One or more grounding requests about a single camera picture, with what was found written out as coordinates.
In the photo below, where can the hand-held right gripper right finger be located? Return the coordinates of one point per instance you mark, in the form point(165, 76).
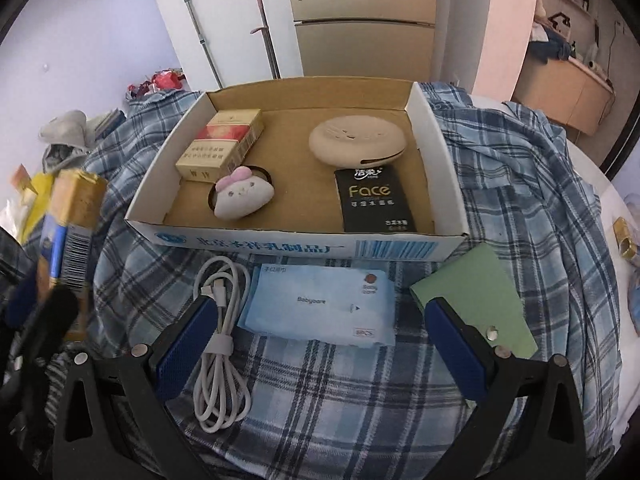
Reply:
point(455, 355)

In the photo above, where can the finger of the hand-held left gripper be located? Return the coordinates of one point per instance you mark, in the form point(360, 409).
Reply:
point(20, 300)
point(55, 315)

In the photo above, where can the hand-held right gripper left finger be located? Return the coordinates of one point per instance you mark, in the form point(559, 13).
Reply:
point(185, 350)

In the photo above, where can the green snap pouch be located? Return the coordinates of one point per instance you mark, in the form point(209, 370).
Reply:
point(475, 280)

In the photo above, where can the gold blue carton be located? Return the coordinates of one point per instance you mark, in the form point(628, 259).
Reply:
point(70, 220)

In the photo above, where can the light blue wipes pack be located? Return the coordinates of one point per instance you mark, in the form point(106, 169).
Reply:
point(310, 305)

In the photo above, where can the white pink plush bunny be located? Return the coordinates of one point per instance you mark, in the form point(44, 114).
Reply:
point(242, 197)

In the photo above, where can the black tissue pack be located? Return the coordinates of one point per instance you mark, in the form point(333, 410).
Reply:
point(375, 200)

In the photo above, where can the cardboard box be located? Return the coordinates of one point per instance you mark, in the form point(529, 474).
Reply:
point(300, 200)

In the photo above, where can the gold red cigarette carton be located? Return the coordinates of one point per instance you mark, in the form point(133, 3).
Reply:
point(220, 140)

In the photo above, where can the beige round pouch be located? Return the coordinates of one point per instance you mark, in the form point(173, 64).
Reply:
point(355, 137)

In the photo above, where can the yellow packet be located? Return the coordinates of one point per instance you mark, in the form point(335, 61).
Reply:
point(37, 195)

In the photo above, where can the blue plaid cloth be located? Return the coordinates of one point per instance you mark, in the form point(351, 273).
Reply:
point(325, 400)

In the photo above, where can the grey cloth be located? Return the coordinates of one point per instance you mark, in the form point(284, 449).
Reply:
point(65, 122)

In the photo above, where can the small gold box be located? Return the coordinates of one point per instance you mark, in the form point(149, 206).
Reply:
point(625, 240)

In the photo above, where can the red printed packaging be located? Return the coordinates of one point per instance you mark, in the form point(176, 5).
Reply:
point(160, 82)

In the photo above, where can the wooden vanity cabinet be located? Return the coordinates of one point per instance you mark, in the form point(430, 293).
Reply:
point(560, 90)

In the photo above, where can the blue garment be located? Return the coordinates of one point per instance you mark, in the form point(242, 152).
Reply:
point(550, 47)

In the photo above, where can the gold refrigerator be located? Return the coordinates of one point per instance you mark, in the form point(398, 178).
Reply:
point(360, 20)

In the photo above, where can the black faucet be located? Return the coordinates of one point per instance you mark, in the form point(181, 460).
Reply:
point(560, 18)

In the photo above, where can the dark door frame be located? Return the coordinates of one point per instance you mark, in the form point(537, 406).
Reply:
point(625, 125)

